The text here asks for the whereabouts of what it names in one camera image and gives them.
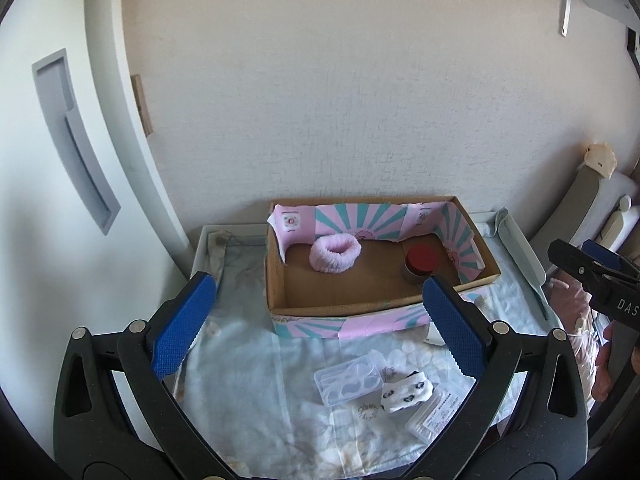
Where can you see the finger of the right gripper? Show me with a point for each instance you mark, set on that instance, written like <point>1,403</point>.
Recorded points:
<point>585,269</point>
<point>609,259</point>

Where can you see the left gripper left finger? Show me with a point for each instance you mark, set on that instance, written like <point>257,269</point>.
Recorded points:
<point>114,417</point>

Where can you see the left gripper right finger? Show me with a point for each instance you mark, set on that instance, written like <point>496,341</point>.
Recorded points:
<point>524,418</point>

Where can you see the clear labelled case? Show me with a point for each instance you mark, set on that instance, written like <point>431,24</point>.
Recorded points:
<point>435,414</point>

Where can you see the white panda print sock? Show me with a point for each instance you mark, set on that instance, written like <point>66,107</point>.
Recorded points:
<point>414,389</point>

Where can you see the red round compact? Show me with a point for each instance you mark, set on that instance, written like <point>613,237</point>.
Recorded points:
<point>420,263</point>

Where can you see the clear plastic compartment box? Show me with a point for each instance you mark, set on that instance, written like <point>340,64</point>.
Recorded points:
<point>347,381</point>

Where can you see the pink fluffy scrunchie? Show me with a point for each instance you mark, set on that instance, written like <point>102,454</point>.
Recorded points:
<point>335,253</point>

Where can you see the white ribbed small box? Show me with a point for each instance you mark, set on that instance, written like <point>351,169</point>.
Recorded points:
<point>433,337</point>

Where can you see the person's right hand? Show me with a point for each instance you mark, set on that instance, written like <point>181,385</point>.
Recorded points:
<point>602,364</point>

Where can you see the cream pillow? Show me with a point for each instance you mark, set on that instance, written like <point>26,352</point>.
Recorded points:
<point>619,224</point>

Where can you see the pink plush toy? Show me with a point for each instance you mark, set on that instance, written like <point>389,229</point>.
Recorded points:
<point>571,303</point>

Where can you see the grey headboard cushion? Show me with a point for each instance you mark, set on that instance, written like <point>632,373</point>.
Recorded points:
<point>582,211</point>

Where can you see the floral bed sheet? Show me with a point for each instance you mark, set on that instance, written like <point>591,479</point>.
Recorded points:
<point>251,393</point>

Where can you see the pink striped cardboard box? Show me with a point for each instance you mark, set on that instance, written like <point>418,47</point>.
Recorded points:
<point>372,296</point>

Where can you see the white shelf bracket right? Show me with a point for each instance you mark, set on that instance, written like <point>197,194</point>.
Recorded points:
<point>619,10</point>

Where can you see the grey recessed door handle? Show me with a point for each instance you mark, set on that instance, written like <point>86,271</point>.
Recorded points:
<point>55,91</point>

